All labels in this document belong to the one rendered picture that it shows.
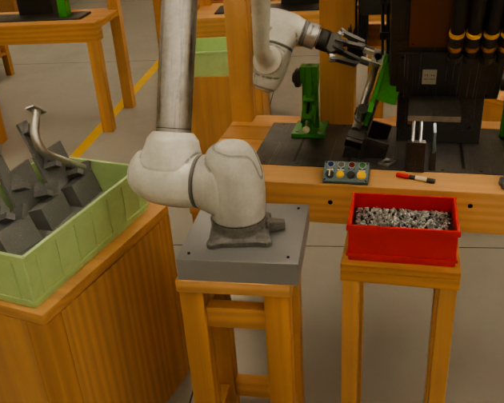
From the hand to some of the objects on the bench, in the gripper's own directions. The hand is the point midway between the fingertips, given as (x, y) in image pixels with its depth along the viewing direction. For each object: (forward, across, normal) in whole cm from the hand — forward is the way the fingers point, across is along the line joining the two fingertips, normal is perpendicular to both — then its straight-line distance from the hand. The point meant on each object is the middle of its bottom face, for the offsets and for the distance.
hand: (371, 57), depth 221 cm
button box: (+6, -48, +3) cm, 48 cm away
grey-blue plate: (+32, -29, +2) cm, 44 cm away
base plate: (+25, -22, +18) cm, 38 cm away
